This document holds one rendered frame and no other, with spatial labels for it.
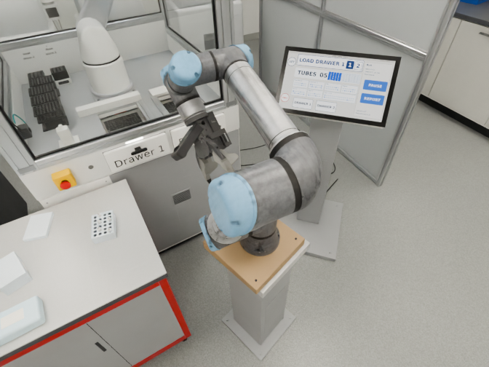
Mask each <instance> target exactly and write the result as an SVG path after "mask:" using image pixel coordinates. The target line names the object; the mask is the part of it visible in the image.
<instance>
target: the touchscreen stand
mask: <svg viewBox="0 0 489 367"><path fill-rule="evenodd" d="M342 125H343V123H342V122H334V121H328V120H323V119H314V118H311V125H310V131H309V137H310V138H311V139H312V141H313V142H314V144H315V146H316V148H317V150H318V152H319V155H320V158H321V162H322V182H321V186H320V189H319V192H318V194H317V196H316V197H315V198H314V200H313V201H312V202H311V203H310V204H309V205H308V206H307V207H305V208H304V209H302V210H299V211H297V212H294V213H292V214H290V215H288V216H285V217H283V218H280V219H279V220H280V221H281V222H282V223H284V224H286V225H287V226H288V227H290V228H291V229H292V230H294V231H295V232H297V233H298V234H299V235H300V236H302V237H303V238H305V240H307V241H308V242H310V246H309V249H308V250H307V251H306V252H305V253H304V254H306V255H310V256H315V257H318V258H321V259H326V260H329V261H334V262H335V257H336V252H337V246H338V235H339V230H340V225H341V214H342V208H343V203H340V202H334V201H330V200H325V195H326V192H327V187H328V183H329V180H330V174H331V171H332V168H333V162H334V159H335V153H336V150H337V147H338V141H339V138H340V134H341V129H342Z"/></svg>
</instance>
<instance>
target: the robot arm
mask: <svg viewBox="0 0 489 367"><path fill-rule="evenodd" d="M253 65H254V60H253V54H252V53H251V50H250V48H249V47H248V46H247V45H246V44H238V45H235V44H232V45H230V46H228V47H224V48H220V49H216V50H210V51H206V52H200V53H197V54H194V53H193V52H189V51H187V50H181V51H179V52H176V53H175V54H174V55H173V56H172V58H171V61H170V63H169V64H168V65H166V66H165V67H164V68H163V69H162V70H161V72H160V76H161V78H162V80H163V84H164V86H165V87H166V88H167V91H168V93H169V94H170V97H171V98H172V101H173V103H174V104H175V107H176V109H177V110H178V112H179V114H180V116H181V118H182V120H183V121H184V123H185V125H186V127H190V126H192V125H193V126H192V127H190V129H189V130H188V132H187V133H186V134H185V136H184V137H183V139H182V140H181V142H180V143H179V144H178V146H176V147H175V148H174V151H173V153H172V154H171V157H172V158H173V159H174V160H175V161H178V160H180V159H183V158H184V157H186V155H187V153H188V151H189V149H190V148H191V147H192V145H193V144H194V148H195V151H196V160H197V162H198V165H199V168H200V169H201V172H202V174H203V176H204V178H205V180H206V182H208V184H209V187H208V192H207V195H208V197H209V199H208V201H209V205H210V210H211V214H209V215H206V216H204V217H202V218H200V219H199V225H200V227H201V229H202V233H203V235H204V238H205V240H206V242H207V244H208V247H209V249H210V250H211V251H217V250H221V248H224V247H226V246H229V245H231V244H234V243H236V242H238V241H240V243H241V246H242V247H243V248H244V250H245V251H247V252H248V253H249V254H251V255H254V256H267V255H269V254H271V253H273V252H274V251H275V250H276V249H277V247H278V245H279V240H280V234H279V230H278V228H277V220H278V219H280V218H283V217H285V216H288V215H290V214H292V213H294V212H297V211H299V210H302V209H304V208H305V207H307V206H308V205H309V204H310V203H311V202H312V201H313V200H314V198H315V197H316V196H317V194H318V192H319V189H320V186H321V182H322V162H321V158H320V155H319V152H318V150H317V148H316V146H315V144H314V142H313V141H312V139H311V138H310V137H309V136H308V134H307V133H306V132H304V131H299V130H298V129H297V127H296V126H295V125H294V124H293V122H292V121H291V120H290V118H289V117H288V115H286V113H285V112H284V110H283V109H282V107H281V106H280V105H279V104H278V103H277V101H276V100H275V98H274V96H273V95H272V94H271V93H270V92H269V90H268V89H267V87H266V86H265V84H264V83H263V82H262V81H261V79H260V78H259V77H258V75H257V74H256V73H255V72H254V70H253ZM222 79H224V81H225V83H226V84H227V85H228V87H229V89H230V90H231V91H232V93H233V94H234V96H235V98H236V99H237V101H238V102H239V104H240V106H241V107H242V108H243V110H244V112H245V113H246V115H247V116H248V118H249V119H250V121H251V122H252V124H253V126H254V127H255V129H256V130H257V131H258V133H259V135H260V136H261V138H262V139H263V141H264V143H265V144H266V145H267V147H268V148H269V151H270V153H269V159H268V160H265V161H262V162H259V163H257V164H254V165H251V166H249V167H245V168H242V169H240V170H237V171H235V170H234V168H233V167H232V165H233V164H234V163H235V162H236V161H237V160H238V159H239V156H238V155H237V154H235V153H233V154H228V153H226V152H225V151H224V149H226V147H228V146H230V145H231V144H232V143H231V141H230V139H229V136H228V134H227V132H226V130H225V128H223V129H221V128H220V125H219V124H218V121H217V119H216V118H215V115H214V113H213V112H212V111H211V112H209V113H207V112H206V108H205V106H204V104H203V102H202V99H201V98H200V96H199V93H198V92H197V90H196V88H195V86H199V85H202V84H207V83H210V82H216V81H219V80H222ZM224 133H225V134H226V136H227V138H228V140H229V141H227V139H226V137H225V135H224ZM211 157H213V159H214V160H215V162H213V161H212V159H211ZM218 163H219V164H220V165H221V167H222V168H223V169H224V170H225V171H226V172H227V173H225V174H223V175H221V176H220V177H218V178H216V179H214V180H212V181H211V177H210V174H211V172H212V171H213V170H215V169H216V168H217V166H218Z"/></svg>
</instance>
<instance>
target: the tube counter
mask: <svg viewBox="0 0 489 367"><path fill-rule="evenodd" d="M319 79H321V80H327V81H334V82H345V83H352V84H359V83H360V79H361V74H350V73H344V72H337V71H324V70H320V72H319Z"/></svg>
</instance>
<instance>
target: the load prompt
mask: <svg viewBox="0 0 489 367"><path fill-rule="evenodd" d="M364 62H365V61H364V60H354V59H346V58H332V57H325V56H317V55H303V54H298V60H297V64H296V65H298V66H311V67H317V68H331V69H338V70H344V71H357V72H362V69H363V66H364Z"/></svg>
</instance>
